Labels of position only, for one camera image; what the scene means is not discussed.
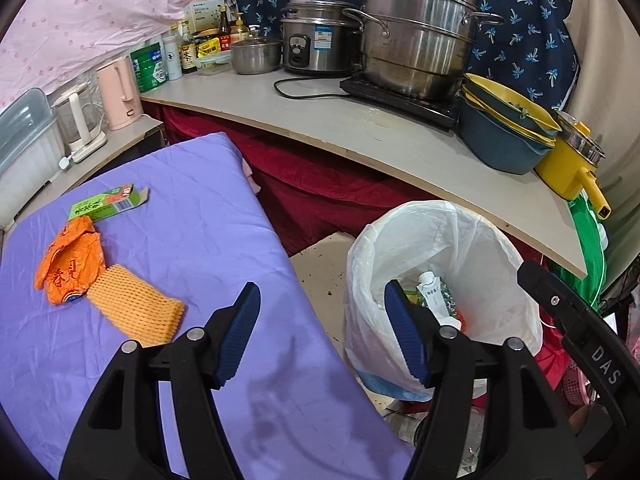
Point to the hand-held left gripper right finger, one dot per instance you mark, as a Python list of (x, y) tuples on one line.
[(407, 332)]

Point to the black induction cooker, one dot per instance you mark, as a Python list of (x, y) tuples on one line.
[(400, 100)]

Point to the yellow pump bottle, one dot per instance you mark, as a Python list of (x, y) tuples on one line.
[(239, 32)]

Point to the trash bin with white liner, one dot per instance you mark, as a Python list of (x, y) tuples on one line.
[(380, 250)]

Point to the pink plastic basket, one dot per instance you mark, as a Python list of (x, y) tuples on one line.
[(580, 385)]

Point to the green cardboard box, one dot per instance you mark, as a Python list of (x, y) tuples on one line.
[(100, 205)]

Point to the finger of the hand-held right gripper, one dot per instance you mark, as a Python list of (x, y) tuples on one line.
[(537, 282)]

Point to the beige curtain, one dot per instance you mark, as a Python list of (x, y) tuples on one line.
[(610, 60)]

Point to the white power plug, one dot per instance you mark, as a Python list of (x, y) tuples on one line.
[(65, 162)]

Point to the steel rice cooker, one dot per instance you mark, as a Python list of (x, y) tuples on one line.
[(320, 40)]

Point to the crushed drink carton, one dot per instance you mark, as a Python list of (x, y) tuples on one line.
[(435, 295)]

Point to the white and green carton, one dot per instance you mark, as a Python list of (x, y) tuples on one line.
[(205, 16)]

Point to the yellow seasoning packet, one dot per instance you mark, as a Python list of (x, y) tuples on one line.
[(208, 47)]

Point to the purple tablecloth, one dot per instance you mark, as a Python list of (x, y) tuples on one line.
[(190, 240)]

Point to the clear plastic food container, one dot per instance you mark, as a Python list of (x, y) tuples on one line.
[(212, 65)]

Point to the dark blue leaf-print cloth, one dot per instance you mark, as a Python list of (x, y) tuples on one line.
[(525, 35)]

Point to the green tin can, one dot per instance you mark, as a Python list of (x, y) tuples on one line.
[(149, 67)]

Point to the white dish rack with lid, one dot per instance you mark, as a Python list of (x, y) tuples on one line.
[(25, 160)]

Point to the pink spotted cloth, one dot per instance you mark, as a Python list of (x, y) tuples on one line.
[(100, 10)]

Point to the dark sauce bottle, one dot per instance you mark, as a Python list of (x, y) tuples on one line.
[(224, 27)]

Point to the stack of blue yellow basins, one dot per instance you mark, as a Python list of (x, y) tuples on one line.
[(500, 135)]

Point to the yellow foam net sleeve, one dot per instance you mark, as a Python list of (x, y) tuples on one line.
[(135, 305)]

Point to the green plastic bag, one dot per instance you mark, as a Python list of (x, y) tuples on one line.
[(587, 245)]

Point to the glass electric kettle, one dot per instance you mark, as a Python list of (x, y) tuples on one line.
[(77, 120)]

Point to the large steel steamer pot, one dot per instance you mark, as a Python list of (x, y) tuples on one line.
[(420, 45)]

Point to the soy sauce bottle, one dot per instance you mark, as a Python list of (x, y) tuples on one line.
[(188, 52)]

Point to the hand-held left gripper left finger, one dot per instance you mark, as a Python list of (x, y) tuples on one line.
[(240, 330)]

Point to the white bottle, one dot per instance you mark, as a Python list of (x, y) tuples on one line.
[(172, 57)]

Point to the orange snack wrapper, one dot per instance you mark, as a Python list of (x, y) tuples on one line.
[(70, 265)]

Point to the pink electric kettle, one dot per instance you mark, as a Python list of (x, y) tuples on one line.
[(117, 95)]

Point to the dark red cloth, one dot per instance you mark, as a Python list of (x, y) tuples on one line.
[(310, 190)]

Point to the small steel pot with lid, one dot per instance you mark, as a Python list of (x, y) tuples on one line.
[(255, 55)]

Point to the yellow saucepan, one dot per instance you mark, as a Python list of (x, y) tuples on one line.
[(565, 165)]

